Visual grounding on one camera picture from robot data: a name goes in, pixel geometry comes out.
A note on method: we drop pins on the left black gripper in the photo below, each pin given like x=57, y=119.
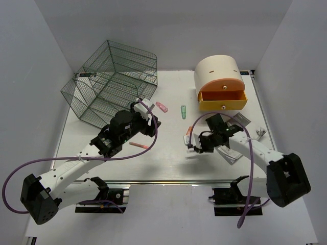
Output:
x=150, y=130

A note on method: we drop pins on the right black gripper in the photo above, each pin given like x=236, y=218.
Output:
x=203, y=148

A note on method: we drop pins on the pink pen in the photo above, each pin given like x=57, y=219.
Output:
x=138, y=145

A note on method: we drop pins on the pink correction tape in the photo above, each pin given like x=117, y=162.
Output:
x=162, y=107

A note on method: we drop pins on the yellow drawer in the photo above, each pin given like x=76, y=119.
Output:
x=222, y=100

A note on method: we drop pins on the orange top drawer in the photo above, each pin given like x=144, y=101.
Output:
x=218, y=85

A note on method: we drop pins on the cream round drawer box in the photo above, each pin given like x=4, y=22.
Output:
x=215, y=67

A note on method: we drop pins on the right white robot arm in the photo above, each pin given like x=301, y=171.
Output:
x=286, y=179

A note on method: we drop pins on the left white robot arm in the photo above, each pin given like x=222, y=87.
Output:
x=45, y=195

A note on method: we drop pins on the orange correction tape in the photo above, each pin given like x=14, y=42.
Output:
x=189, y=130

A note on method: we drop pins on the grey setup guide booklet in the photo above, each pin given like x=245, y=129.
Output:
x=255, y=131

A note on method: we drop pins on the green correction tape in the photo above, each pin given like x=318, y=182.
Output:
x=183, y=111

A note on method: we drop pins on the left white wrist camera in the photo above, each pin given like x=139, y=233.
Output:
x=143, y=107

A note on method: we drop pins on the green wire mesh organizer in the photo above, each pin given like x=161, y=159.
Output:
x=110, y=81

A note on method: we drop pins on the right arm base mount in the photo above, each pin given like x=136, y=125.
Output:
x=228, y=200

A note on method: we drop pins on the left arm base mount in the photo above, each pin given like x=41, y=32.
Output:
x=110, y=199

